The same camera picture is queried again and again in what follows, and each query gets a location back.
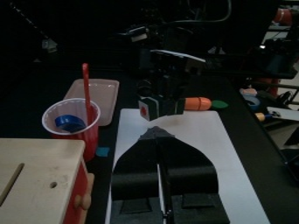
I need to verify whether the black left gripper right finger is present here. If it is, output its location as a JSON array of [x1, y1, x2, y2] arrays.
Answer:
[[157, 126, 232, 224]]

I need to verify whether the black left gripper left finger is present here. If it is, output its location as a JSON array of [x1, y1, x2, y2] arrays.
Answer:
[[110, 126, 165, 224]]

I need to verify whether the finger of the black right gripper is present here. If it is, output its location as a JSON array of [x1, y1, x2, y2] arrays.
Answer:
[[162, 84, 179, 116]]

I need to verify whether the white cutting board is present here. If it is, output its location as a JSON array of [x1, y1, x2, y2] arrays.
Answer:
[[105, 108, 273, 224]]

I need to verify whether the red toy knife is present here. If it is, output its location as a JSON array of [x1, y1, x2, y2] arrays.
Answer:
[[81, 62, 98, 126]]

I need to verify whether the orange toy carrot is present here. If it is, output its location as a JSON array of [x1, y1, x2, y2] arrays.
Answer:
[[183, 96, 213, 112]]

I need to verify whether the blue tape piece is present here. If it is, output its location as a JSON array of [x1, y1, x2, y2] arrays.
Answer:
[[95, 146, 111, 158]]

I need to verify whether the green toy piece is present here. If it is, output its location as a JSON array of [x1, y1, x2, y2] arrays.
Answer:
[[210, 100, 230, 110]]

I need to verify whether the red plastic cup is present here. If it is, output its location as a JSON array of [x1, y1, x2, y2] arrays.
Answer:
[[42, 97, 102, 163]]

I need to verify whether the pink plastic tray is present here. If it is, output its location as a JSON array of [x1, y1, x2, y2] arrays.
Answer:
[[63, 78, 121, 127]]

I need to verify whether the blue tape roll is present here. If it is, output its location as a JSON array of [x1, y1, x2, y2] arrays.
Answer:
[[244, 94, 264, 112]]

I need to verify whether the small yellow object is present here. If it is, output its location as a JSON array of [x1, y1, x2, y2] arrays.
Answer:
[[256, 112, 274, 123]]

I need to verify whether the wooden box with red front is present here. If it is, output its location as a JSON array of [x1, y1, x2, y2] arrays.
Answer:
[[0, 137, 97, 224]]

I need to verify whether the blue toy utensil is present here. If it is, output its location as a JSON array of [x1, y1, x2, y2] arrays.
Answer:
[[54, 114, 87, 133]]

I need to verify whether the white flat device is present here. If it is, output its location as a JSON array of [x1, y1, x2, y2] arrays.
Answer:
[[266, 106, 299, 123]]

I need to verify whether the red cylinder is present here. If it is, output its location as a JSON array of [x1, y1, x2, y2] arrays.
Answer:
[[273, 7, 296, 25]]

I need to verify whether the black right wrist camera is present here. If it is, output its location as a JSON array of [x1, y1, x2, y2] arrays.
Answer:
[[126, 25, 151, 44]]

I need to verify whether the grey cable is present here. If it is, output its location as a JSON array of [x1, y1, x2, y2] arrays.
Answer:
[[167, 0, 234, 25]]

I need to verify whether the white brace anchor bracket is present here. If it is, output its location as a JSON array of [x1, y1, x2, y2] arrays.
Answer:
[[42, 38, 59, 54]]

